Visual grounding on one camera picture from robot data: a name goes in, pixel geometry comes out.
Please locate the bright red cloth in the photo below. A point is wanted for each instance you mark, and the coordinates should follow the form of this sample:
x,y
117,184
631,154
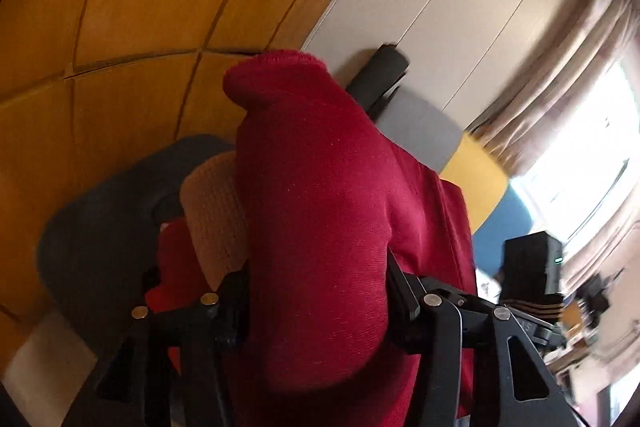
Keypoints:
x,y
172,262

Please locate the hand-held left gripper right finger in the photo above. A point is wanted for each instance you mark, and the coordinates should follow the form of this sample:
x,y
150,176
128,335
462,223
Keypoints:
x,y
405,302

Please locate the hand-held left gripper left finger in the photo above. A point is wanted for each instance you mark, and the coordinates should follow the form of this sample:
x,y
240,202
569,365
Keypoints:
x,y
230,307

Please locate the cluttered wooden desk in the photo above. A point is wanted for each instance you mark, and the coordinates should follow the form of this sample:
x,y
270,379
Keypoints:
x,y
575,337

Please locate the grey yellow blue sofa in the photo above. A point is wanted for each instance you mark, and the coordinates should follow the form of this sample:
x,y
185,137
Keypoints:
x,y
475,177

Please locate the dark grey cushioned chair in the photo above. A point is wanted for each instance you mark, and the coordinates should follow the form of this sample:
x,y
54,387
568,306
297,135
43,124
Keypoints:
x,y
100,227

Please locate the beige patterned curtain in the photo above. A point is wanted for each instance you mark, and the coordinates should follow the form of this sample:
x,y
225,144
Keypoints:
x,y
605,247
560,72

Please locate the black monitor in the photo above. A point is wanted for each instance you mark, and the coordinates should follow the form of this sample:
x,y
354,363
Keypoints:
x,y
595,291

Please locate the peach knit garment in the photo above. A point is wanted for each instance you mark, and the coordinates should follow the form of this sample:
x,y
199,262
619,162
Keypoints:
x,y
215,217

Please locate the red knit sweater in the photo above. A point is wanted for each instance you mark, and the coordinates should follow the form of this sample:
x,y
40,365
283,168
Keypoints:
x,y
320,207

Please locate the wooden wardrobe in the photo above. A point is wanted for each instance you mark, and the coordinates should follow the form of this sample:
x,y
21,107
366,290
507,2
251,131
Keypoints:
x,y
125,32

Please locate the bright window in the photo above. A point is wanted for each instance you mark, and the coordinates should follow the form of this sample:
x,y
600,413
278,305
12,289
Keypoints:
x,y
575,187

